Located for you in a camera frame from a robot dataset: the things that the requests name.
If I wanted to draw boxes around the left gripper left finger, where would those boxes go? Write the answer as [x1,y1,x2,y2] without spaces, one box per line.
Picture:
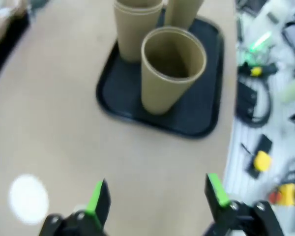
[40,178,111,236]

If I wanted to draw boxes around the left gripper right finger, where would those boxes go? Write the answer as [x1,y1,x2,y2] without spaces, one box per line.
[205,173,286,236]

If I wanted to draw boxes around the white scalloped paper coaster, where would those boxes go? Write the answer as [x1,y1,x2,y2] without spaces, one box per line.
[9,174,50,218]

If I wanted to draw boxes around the tall brown paper cup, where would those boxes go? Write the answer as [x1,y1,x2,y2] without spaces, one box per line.
[113,0,163,62]
[140,27,207,116]
[164,0,204,30]

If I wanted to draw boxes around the yellow block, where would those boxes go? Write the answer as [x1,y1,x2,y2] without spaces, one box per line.
[253,151,272,173]

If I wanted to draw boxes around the yellow red emergency stop button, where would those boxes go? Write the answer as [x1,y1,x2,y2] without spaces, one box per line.
[269,183,295,207]

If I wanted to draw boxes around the flat black box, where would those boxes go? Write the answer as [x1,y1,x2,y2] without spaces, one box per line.
[245,134,273,179]

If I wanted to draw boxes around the black plastic serving tray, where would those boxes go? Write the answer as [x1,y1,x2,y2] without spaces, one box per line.
[95,7,226,140]

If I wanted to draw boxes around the black power supply box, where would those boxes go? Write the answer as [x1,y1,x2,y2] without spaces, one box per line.
[237,81,259,118]

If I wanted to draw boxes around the yellow and black clamp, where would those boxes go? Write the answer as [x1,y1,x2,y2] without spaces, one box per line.
[238,62,277,78]

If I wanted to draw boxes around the green lit device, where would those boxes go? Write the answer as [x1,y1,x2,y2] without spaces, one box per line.
[245,31,273,62]

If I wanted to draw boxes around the black coiled cable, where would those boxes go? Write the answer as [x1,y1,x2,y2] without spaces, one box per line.
[238,73,272,127]

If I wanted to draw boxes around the black chair frame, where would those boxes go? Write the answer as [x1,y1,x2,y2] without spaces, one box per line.
[281,21,295,64]

